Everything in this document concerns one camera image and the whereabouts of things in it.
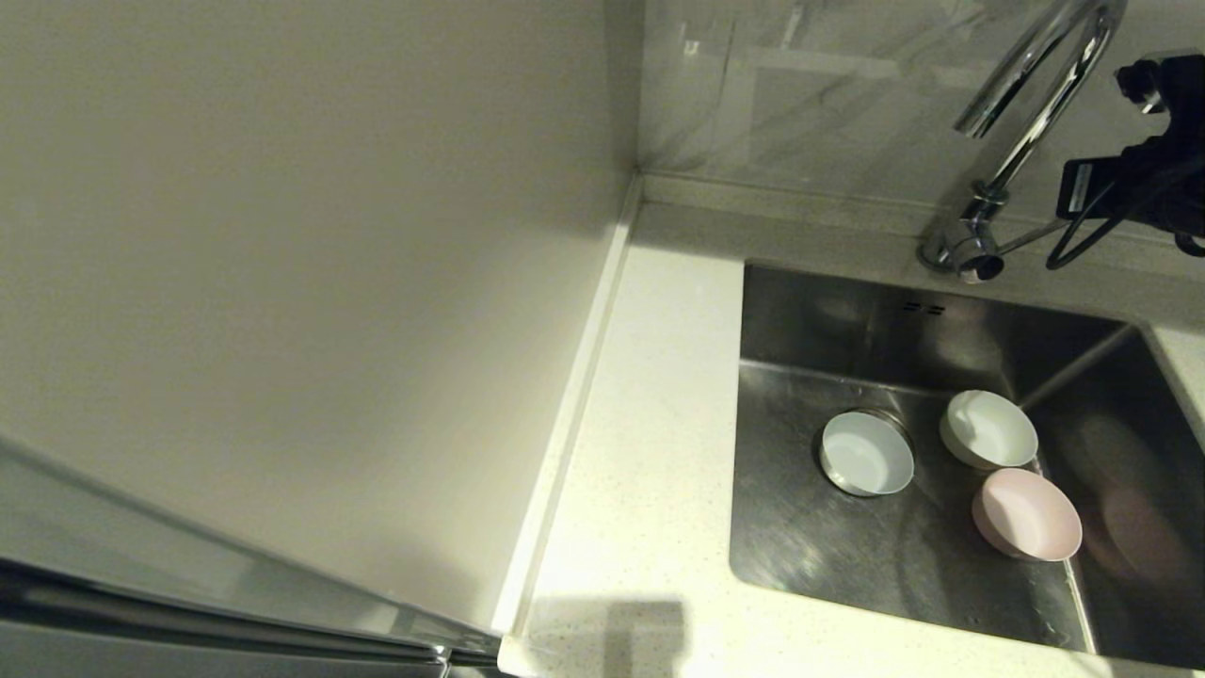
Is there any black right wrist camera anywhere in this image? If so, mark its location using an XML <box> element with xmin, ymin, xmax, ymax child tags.
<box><xmin>1056</xmin><ymin>158</ymin><xmax>1126</xmax><ymax>223</ymax></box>

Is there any light blue bowl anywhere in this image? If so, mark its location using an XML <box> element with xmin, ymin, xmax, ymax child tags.
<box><xmin>818</xmin><ymin>411</ymin><xmax>916</xmax><ymax>498</ymax></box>

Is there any round metal drain strainer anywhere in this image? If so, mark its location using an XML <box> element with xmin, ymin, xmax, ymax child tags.
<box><xmin>852</xmin><ymin>406</ymin><xmax>917</xmax><ymax>455</ymax></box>

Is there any stainless steel sink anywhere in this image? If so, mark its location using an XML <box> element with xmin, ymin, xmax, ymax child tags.
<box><xmin>727</xmin><ymin>262</ymin><xmax>1205</xmax><ymax>670</ymax></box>

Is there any pink bowl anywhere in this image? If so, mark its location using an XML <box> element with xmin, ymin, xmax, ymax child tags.
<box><xmin>971</xmin><ymin>468</ymin><xmax>1084</xmax><ymax>563</ymax></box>

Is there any stainless steel appliance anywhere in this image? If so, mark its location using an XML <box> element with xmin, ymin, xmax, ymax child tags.
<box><xmin>0</xmin><ymin>428</ymin><xmax>505</xmax><ymax>678</ymax></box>

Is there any chrome gooseneck faucet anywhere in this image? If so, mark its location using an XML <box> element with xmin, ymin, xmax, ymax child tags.
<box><xmin>918</xmin><ymin>0</ymin><xmax>1126</xmax><ymax>283</ymax></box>

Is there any pale green bowl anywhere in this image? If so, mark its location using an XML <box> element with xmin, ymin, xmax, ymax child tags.
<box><xmin>939</xmin><ymin>389</ymin><xmax>1039</xmax><ymax>470</ymax></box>

